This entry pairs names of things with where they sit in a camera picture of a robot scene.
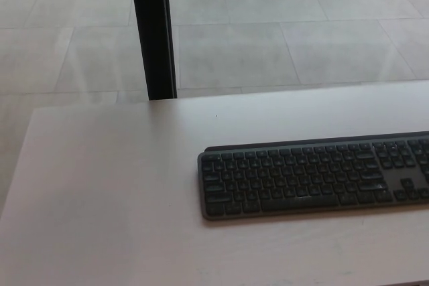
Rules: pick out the black vertical frame post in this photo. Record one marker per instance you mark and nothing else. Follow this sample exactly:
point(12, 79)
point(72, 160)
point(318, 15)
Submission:
point(152, 31)

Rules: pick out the black computer keyboard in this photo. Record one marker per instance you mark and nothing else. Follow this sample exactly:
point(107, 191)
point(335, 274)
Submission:
point(295, 182)

